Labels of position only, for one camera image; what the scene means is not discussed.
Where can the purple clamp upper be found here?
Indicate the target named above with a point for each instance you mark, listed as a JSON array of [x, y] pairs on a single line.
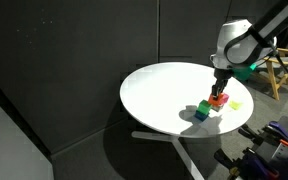
[[272, 132]]

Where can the black perforated mounting board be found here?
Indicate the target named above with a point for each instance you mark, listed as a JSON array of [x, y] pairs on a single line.
[[285, 146]]

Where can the orange block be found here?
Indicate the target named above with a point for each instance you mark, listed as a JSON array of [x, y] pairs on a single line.
[[216, 101]]

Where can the round white table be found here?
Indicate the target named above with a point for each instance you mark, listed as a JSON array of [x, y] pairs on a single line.
[[164, 97]]

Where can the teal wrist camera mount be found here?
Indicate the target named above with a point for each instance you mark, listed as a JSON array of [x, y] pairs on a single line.
[[244, 73]]

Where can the purple clamp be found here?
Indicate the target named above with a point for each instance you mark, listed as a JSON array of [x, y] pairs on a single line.
[[250, 167], [272, 132]]

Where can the magenta block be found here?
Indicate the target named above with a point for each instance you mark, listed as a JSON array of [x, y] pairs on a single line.
[[224, 98]]

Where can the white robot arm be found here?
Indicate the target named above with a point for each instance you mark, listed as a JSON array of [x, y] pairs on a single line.
[[240, 43]]

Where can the wooden chair with grey seat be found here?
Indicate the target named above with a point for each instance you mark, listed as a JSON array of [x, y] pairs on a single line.
[[269, 70]]

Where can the blue block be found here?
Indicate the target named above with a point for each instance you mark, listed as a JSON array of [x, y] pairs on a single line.
[[200, 116]]

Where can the yellow-green block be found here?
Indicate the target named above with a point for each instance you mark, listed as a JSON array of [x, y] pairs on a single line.
[[235, 105]]

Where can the grey block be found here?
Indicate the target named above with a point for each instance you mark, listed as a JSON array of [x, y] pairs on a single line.
[[217, 108]]

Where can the purple clamp lower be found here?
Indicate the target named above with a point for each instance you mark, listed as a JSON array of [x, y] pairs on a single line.
[[250, 167]]

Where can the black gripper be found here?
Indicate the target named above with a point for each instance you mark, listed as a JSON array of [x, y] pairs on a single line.
[[222, 76]]

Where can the green block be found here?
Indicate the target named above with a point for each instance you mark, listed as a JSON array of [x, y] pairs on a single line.
[[204, 107]]

